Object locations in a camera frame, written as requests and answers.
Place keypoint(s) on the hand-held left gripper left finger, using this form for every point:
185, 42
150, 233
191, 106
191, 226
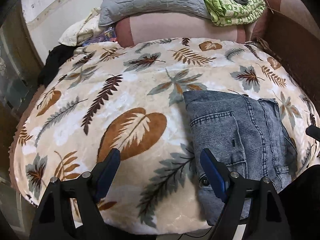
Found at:
107, 177

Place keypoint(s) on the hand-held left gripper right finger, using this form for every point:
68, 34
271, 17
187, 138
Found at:
212, 175

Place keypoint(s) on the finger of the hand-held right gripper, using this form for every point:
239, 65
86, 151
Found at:
313, 132

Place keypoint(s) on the blue denim pants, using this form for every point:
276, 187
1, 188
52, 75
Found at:
250, 135

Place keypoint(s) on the leaf print blanket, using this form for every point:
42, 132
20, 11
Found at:
125, 92

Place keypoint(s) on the brown upholstered headboard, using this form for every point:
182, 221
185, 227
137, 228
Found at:
295, 42

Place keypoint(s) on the black cloth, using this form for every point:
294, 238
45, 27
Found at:
53, 62

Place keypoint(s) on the colourful printed cloth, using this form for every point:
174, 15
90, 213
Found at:
107, 35

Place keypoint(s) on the green patterned quilt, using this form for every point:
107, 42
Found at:
232, 12

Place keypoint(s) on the cream cloth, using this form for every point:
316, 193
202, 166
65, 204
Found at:
75, 32

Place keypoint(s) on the pink bolster cushion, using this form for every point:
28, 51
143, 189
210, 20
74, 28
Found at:
175, 27

